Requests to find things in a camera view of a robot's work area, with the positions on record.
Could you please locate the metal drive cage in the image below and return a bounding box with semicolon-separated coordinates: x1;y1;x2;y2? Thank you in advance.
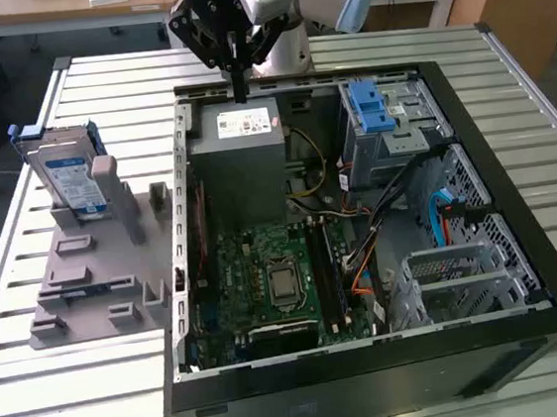
334;70;459;192

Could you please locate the orange wire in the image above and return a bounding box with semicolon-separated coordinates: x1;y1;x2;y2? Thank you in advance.
349;266;383;297

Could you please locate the grey parts rack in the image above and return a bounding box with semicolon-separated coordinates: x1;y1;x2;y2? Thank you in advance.
12;148;191;351

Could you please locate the dark blue RAM stick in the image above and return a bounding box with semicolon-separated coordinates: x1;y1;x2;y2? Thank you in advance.
317;214;356;329

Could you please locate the yellow wire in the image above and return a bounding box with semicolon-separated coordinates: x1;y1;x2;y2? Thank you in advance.
279;122;332;201

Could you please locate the black PC case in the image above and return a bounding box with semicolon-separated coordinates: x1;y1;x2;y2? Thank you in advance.
129;45;557;417

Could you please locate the grey power supply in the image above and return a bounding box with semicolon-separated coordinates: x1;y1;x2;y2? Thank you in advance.
182;94;295;236

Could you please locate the silver CPU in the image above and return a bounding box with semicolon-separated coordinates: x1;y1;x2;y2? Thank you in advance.
269;267;300;306

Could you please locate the blue data wire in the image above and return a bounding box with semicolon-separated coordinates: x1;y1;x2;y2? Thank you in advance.
425;189;457;253

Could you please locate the metal disk bay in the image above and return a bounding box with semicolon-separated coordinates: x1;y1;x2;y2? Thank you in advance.
380;234;555;332

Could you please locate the CPU socket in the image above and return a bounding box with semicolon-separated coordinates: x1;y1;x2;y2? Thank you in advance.
262;254;309;316

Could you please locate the blue drive latch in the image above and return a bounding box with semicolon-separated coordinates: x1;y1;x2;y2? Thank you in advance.
347;78;395;136

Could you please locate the black graphics card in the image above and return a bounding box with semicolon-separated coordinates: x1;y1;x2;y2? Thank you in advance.
244;316;322;360

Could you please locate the green motherboard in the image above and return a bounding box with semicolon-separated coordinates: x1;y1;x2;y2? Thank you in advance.
183;212;389;370

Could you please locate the black red power wire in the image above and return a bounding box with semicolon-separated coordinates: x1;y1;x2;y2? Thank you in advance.
438;199;499;227

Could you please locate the black cable bundle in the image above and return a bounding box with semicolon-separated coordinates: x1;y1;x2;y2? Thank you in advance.
342;143;462;271

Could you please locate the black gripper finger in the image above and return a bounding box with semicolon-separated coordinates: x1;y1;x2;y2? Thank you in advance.
233;12;300;104
166;0;245;111

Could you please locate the hard disk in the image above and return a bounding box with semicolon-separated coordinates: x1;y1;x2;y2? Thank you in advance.
7;114;115;228

